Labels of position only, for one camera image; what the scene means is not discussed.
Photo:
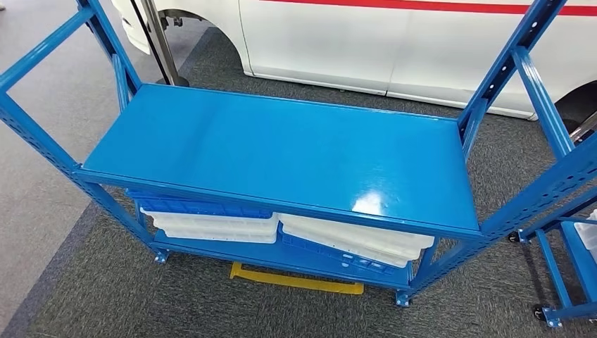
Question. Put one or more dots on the white car with red stripe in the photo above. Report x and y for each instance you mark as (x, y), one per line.
(350, 42)

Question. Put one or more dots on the blue wheeled bin rack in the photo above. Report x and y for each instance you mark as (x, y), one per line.
(555, 270)

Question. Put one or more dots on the blue plastic bin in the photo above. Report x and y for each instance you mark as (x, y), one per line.
(200, 207)
(336, 256)

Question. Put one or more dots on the white plastic bin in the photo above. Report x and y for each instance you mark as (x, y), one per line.
(214, 228)
(588, 235)
(354, 240)

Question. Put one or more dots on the chrome stanchion post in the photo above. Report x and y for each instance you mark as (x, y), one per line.
(163, 51)
(585, 128)

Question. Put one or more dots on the large blue metal shelving rack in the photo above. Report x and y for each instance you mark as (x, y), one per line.
(280, 158)

